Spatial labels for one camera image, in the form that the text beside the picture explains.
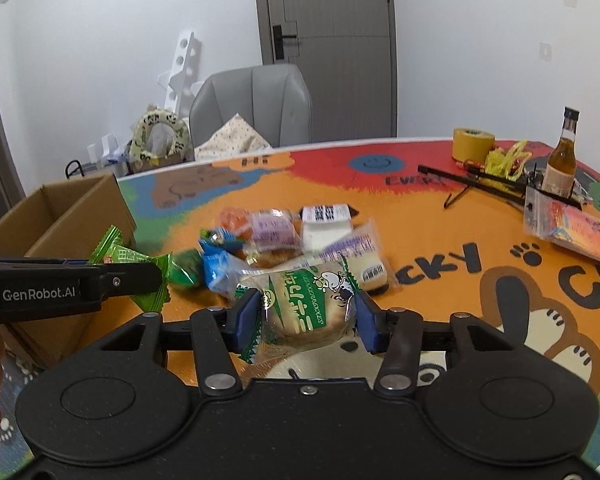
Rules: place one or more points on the beige patterned cloth bag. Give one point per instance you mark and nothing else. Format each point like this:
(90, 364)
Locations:
(232, 137)

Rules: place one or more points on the long cream bread packet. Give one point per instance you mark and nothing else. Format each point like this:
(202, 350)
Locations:
(362, 255)

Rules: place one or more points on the bright green snack packet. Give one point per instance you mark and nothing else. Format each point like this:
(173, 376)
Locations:
(115, 247)

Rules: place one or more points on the grey chair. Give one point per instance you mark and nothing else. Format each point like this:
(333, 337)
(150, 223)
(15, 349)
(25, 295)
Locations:
(260, 100)

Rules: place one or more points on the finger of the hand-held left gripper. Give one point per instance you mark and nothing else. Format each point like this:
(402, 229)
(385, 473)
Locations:
(130, 280)
(77, 262)

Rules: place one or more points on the amber glass bottle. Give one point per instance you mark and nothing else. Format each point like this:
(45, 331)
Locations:
(560, 165)

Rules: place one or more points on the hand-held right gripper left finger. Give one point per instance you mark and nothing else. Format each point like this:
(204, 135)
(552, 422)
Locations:
(245, 320)

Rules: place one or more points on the beige bun packet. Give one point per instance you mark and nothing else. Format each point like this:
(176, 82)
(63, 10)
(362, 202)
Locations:
(305, 305)

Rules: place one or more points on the blue snack packet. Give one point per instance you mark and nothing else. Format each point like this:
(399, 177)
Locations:
(220, 267)

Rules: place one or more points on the yellow tape roll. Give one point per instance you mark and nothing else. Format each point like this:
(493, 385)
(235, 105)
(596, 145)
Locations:
(472, 142)

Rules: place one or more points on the brown cardboard box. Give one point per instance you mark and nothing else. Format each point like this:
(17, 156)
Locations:
(65, 210)

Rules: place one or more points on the white plastic bags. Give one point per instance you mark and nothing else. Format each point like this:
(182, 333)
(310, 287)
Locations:
(105, 150)

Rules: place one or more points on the white rack with holes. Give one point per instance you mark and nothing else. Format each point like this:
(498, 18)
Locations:
(182, 70)

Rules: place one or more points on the grey door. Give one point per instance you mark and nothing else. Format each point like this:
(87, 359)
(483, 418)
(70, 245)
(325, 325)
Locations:
(330, 50)

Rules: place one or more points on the orange snack packet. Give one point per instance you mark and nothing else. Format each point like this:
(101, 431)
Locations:
(232, 221)

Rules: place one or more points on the purple bread packet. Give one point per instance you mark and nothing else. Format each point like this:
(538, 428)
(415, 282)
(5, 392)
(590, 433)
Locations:
(272, 232)

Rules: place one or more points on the white cake packet black label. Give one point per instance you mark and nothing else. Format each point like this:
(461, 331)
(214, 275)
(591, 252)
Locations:
(325, 225)

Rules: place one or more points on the dark green snack packet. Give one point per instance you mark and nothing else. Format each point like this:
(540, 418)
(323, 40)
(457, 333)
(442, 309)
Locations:
(187, 267)

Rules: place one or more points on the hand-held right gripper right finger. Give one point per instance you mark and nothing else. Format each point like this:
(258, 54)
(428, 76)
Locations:
(369, 327)

